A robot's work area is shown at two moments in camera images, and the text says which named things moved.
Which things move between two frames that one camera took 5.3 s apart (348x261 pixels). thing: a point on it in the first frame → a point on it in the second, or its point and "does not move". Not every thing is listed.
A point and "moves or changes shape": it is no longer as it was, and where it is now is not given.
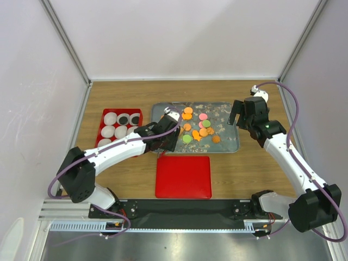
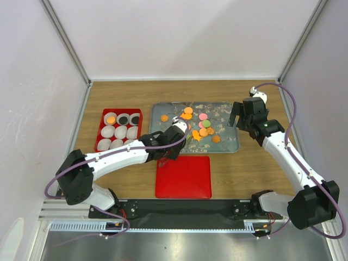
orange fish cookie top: x=187 y=116 does not move
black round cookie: x=123 y=120 does not move
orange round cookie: x=187 y=126 moves or changes shape
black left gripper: x=171 y=146 → x=174 y=155
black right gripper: x=237 y=108 does not move
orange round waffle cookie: x=203 y=132 does not move
